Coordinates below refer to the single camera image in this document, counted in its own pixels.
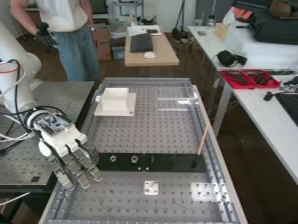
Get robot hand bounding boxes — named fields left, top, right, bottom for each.
left=32, top=112, right=104, bottom=192

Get small white box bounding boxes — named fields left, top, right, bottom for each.
left=93, top=86, right=138, bottom=118

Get black plate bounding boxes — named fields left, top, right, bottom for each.
left=96, top=152, right=209, bottom=174

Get person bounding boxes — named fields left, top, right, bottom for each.
left=9, top=0, right=102, bottom=83

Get cardboard box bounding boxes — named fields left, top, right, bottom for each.
left=90, top=22, right=113, bottom=62

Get white computer mouse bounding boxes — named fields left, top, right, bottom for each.
left=142, top=51, right=158, bottom=60

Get thin stick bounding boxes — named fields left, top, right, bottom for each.
left=190, top=121, right=213, bottom=169

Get flat black case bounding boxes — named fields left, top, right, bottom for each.
left=129, top=32, right=156, bottom=54

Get wooden desk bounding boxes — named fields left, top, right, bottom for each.
left=122, top=30, right=181, bottom=68

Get clear box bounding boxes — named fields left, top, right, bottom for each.
left=39, top=77, right=249, bottom=224

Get red tray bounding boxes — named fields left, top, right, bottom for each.
left=245, top=69, right=282, bottom=89
left=219, top=69, right=257, bottom=90

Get white desk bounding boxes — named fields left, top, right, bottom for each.
left=188, top=24, right=298, bottom=73
left=211, top=73, right=298, bottom=186

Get black headphones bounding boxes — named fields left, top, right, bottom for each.
left=215, top=49, right=249, bottom=67

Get small black tool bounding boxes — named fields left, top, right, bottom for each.
left=262, top=90, right=275, bottom=102

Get black keyboard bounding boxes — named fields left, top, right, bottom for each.
left=274, top=92, right=298, bottom=127

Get white cable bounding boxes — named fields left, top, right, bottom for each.
left=0, top=59, right=37, bottom=144

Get black cable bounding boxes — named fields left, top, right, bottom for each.
left=0, top=58, right=68, bottom=158

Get small white square bracket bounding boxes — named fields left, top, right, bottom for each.
left=142, top=180, right=161, bottom=196

